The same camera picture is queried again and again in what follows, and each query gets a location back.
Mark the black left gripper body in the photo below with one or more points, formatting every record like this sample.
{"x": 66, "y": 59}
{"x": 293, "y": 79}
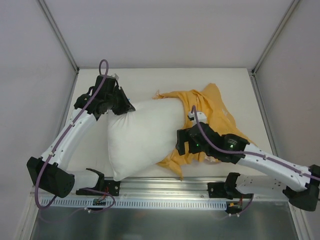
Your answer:
{"x": 122, "y": 101}

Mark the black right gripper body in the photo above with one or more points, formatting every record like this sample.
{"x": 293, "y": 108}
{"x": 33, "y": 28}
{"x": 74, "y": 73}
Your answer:
{"x": 181, "y": 141}

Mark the white pillow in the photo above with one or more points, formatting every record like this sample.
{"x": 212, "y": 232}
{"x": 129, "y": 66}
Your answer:
{"x": 139, "y": 139}

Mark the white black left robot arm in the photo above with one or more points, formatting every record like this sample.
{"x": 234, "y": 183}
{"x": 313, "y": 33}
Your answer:
{"x": 49, "y": 171}

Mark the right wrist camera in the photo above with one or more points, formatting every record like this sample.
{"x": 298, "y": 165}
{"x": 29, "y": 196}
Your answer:
{"x": 197, "y": 116}

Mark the aluminium front rail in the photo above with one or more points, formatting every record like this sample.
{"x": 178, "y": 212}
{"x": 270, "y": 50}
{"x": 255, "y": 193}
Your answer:
{"x": 162, "y": 186}

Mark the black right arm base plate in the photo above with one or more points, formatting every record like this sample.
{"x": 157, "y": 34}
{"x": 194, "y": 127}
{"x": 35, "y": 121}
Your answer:
{"x": 216, "y": 190}

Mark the right aluminium side rail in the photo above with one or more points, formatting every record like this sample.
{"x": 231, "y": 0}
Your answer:
{"x": 263, "y": 113}

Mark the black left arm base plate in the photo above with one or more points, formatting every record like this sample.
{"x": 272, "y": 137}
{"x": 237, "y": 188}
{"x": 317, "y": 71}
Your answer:
{"x": 109, "y": 186}

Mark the left aluminium frame post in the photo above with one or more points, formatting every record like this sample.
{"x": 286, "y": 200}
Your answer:
{"x": 58, "y": 34}

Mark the aluminium frame post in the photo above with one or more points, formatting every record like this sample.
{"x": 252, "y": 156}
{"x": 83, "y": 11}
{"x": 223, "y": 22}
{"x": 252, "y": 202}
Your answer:
{"x": 58, "y": 34}
{"x": 276, "y": 34}

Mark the white slotted cable duct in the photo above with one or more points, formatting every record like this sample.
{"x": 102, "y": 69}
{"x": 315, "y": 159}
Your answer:
{"x": 79, "y": 202}

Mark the right aluminium frame post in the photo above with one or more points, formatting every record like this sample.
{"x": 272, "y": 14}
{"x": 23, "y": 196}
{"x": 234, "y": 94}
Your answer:
{"x": 276, "y": 34}

